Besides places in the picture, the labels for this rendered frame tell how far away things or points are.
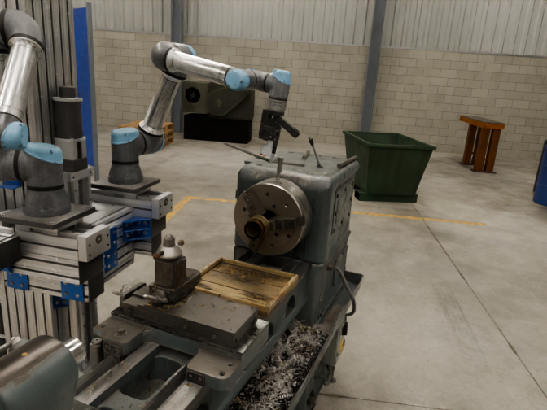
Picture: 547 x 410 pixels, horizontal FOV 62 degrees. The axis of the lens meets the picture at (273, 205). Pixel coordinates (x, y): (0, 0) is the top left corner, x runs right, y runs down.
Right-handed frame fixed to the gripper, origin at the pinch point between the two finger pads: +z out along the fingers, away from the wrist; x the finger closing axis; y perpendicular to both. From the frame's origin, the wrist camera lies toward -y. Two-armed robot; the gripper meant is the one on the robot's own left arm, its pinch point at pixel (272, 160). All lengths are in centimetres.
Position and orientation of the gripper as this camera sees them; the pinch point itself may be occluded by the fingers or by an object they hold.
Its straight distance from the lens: 184.6
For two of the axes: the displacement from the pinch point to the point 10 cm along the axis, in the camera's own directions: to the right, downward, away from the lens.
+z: -1.7, 9.3, 3.2
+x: 0.4, 3.3, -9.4
